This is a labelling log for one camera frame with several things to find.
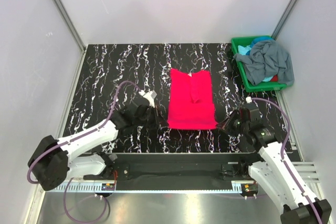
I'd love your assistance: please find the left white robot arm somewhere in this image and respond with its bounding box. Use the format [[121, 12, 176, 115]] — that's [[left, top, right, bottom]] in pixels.
[[27, 103, 168, 191]]

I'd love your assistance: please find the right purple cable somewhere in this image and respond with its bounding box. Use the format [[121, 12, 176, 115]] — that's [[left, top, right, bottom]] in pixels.
[[249, 98, 323, 224]]

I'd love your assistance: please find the left aluminium frame post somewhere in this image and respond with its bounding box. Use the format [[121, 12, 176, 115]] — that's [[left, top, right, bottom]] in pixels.
[[52, 0, 86, 52]]

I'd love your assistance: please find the aluminium frame post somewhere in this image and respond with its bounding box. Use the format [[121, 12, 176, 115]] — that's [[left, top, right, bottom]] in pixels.
[[271, 0, 299, 40], [52, 0, 86, 52]]

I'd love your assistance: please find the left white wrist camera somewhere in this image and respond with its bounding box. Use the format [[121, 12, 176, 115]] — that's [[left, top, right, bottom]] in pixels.
[[139, 90, 157, 108]]

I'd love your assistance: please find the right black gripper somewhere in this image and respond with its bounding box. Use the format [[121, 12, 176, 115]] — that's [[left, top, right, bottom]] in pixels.
[[216, 109, 249, 138]]

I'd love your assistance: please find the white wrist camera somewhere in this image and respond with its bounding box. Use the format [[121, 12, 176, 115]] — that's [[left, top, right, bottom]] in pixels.
[[246, 97, 253, 103], [139, 90, 157, 108]]

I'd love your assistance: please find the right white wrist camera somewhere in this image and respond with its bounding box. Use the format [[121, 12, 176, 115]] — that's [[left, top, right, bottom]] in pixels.
[[246, 97, 253, 103]]

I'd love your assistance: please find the right aluminium frame post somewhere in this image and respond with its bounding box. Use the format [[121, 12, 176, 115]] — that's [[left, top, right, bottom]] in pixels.
[[271, 0, 299, 40]]

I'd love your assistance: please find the red t shirt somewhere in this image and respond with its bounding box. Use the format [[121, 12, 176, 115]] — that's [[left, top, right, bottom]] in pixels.
[[167, 69, 217, 130]]

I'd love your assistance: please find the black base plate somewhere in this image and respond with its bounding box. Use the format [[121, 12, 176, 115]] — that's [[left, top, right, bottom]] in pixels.
[[84, 153, 260, 191]]

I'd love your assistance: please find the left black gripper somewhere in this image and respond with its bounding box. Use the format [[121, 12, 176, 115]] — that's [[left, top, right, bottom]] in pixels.
[[134, 104, 169, 131]]

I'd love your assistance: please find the purple cable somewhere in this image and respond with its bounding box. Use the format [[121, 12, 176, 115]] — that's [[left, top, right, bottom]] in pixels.
[[249, 98, 323, 224], [27, 80, 144, 222]]

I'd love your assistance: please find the aluminium front rail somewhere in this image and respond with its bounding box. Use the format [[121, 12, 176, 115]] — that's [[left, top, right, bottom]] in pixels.
[[34, 161, 321, 195]]

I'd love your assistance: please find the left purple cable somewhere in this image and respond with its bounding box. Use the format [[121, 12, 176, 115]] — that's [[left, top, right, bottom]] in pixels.
[[27, 80, 144, 222]]

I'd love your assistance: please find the green plastic bin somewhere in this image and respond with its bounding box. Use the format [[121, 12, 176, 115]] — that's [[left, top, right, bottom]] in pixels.
[[231, 36, 292, 92]]

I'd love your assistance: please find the black marbled table mat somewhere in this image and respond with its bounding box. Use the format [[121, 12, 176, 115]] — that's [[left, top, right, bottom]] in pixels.
[[58, 42, 293, 154]]

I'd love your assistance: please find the grey t shirt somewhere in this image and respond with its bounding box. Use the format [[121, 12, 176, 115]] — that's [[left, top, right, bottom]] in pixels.
[[234, 39, 295, 86]]

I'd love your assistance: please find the light blue t shirt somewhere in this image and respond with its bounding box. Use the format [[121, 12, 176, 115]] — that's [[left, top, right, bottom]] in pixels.
[[237, 45, 251, 55]]

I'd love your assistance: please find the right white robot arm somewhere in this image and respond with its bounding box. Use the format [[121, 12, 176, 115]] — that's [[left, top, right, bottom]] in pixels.
[[217, 103, 332, 223]]

